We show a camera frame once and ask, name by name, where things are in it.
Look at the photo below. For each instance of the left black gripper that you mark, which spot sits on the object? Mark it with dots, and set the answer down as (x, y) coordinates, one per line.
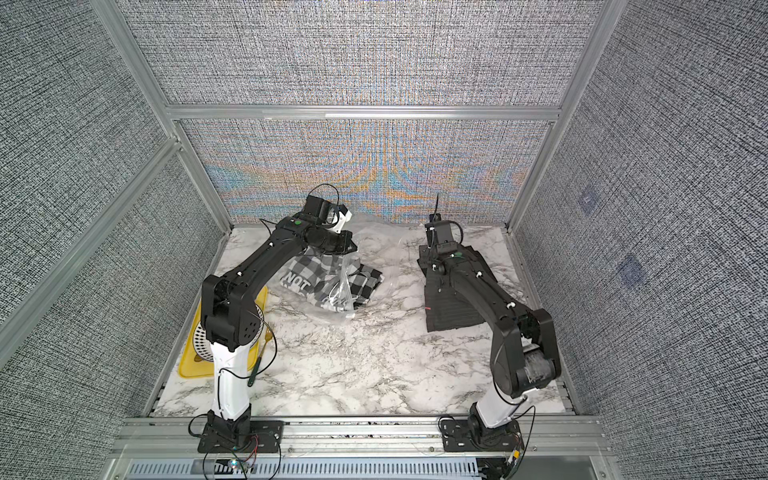
(346, 237)

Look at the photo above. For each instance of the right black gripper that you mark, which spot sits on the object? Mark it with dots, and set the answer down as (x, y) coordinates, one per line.
(425, 261)

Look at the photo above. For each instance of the clear plastic vacuum bag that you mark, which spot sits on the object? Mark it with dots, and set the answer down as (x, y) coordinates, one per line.
(389, 247)

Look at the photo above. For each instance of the black white plaid shirt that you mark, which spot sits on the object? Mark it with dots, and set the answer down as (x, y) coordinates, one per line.
(331, 282)

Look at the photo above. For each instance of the dark striped shirt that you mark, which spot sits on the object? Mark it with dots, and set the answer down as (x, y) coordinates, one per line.
(446, 309)

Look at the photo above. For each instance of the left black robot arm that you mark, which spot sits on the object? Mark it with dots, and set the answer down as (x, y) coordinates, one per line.
(229, 315)

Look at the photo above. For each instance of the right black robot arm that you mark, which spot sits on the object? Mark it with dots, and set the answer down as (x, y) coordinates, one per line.
(461, 291)

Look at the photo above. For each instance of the white patterned plate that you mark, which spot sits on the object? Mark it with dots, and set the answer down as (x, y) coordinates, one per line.
(202, 345)

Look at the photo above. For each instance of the yellow plastic tray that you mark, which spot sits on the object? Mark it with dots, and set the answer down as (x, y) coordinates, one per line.
(191, 366)

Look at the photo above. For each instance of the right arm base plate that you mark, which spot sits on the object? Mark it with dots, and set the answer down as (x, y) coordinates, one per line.
(471, 435)

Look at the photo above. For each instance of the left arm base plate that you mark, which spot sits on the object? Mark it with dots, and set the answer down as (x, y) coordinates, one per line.
(221, 436)

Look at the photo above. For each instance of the white slotted cable duct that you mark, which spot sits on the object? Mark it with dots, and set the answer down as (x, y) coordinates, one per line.
(309, 468)

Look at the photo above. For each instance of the aluminium front rail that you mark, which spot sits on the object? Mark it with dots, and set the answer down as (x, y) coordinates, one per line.
(369, 436)

